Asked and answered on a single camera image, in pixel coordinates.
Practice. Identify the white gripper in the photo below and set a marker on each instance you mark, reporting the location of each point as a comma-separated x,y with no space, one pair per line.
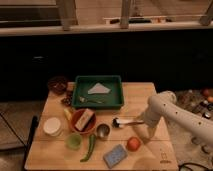
151,131

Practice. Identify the white black dish brush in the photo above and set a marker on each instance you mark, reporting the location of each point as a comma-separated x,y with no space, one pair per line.
119,123

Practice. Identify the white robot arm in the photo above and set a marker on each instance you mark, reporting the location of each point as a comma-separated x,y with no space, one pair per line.
164,105

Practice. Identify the small metal cup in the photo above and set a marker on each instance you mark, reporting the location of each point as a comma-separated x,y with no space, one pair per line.
103,131

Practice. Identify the green plastic cup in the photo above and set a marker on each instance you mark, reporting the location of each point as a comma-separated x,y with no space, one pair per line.
73,141

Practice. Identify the white paper cup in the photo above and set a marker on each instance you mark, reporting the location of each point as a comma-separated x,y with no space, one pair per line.
52,126

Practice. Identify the orange fruit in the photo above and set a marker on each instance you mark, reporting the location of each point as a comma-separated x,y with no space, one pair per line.
133,144

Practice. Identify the blue sponge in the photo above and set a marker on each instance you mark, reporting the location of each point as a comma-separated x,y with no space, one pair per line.
115,156

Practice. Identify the green plastic tray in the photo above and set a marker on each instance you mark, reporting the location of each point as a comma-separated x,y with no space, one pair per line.
112,100

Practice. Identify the green chili pepper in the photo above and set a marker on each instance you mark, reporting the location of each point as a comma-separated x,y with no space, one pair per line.
92,142

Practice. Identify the orange clay bowl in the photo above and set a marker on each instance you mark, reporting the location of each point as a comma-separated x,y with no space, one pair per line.
89,128

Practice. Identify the grey folded cloth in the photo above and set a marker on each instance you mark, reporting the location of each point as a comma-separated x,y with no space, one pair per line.
98,88

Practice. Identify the tan sponge block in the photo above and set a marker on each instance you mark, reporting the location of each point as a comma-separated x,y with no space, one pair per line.
84,117

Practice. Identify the metal fork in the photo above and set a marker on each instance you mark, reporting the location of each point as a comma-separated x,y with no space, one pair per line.
83,99

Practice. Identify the yellow banana piece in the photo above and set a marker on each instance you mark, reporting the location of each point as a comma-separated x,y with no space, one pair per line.
68,114

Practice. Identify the brown pine cone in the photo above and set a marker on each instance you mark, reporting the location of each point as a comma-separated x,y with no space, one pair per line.
68,99

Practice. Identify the dark brown bowl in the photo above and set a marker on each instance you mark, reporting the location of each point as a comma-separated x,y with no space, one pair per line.
58,84

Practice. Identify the black table stand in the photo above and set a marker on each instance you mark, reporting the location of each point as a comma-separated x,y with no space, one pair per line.
34,125

